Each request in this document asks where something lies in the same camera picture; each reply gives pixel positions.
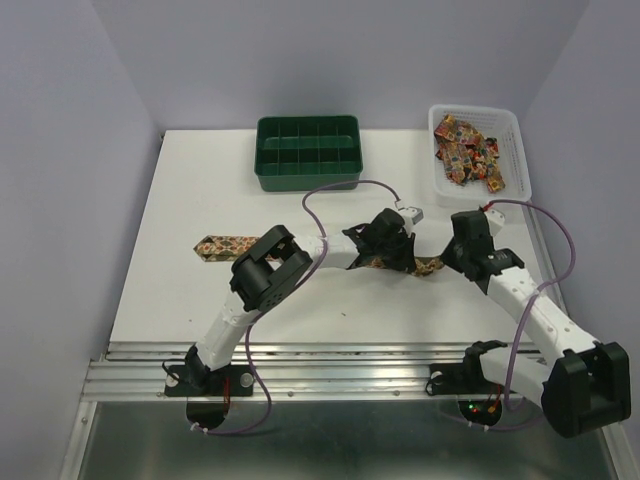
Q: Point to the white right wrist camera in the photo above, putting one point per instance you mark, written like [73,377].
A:
[496,221]

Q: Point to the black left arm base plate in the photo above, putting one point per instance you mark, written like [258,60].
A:
[231,380]

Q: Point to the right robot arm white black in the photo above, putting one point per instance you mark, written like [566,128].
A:
[581,385]

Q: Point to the colourful patterned tie in basket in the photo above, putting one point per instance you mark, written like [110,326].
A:
[467,155]

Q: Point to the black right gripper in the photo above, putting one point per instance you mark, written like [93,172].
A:
[448,258]

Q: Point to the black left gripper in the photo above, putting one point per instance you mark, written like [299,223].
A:
[406,239]

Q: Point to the white perforated plastic basket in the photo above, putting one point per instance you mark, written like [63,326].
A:
[500,124]

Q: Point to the aluminium mounting rail frame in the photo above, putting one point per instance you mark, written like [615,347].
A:
[343,366]

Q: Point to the green divided plastic tray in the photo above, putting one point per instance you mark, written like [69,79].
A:
[302,153]

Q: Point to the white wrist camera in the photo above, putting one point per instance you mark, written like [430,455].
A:
[411,215]
[496,221]

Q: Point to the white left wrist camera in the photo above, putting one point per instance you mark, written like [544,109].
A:
[411,215]

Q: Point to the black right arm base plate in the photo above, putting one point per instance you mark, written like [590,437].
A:
[452,379]

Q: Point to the paisley flamingo patterned tie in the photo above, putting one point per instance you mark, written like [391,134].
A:
[223,248]

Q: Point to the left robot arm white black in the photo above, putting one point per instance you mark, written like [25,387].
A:
[268,272]

